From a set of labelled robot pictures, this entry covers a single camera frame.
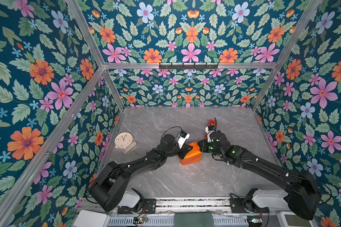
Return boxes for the yellow wrapping paper sheet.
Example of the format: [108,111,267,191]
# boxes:
[178,142,202,166]

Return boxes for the white box bottom left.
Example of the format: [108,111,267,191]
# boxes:
[73,210,111,227]

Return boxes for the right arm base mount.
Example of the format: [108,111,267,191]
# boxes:
[229,193,270,214]

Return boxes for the round white analog clock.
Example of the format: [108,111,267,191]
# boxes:
[114,132,134,150]

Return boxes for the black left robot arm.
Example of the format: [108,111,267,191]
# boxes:
[89,130,193,212]

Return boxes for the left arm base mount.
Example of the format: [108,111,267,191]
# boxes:
[117,192,157,215]

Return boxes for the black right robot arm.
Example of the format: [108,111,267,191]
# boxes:
[198,130,322,220]

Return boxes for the green centre box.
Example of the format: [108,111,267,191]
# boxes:
[174,212,214,227]

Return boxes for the red tape dispenser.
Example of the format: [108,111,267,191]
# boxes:
[208,119,217,131]

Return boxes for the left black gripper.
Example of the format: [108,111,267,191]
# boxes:
[163,144,193,160]

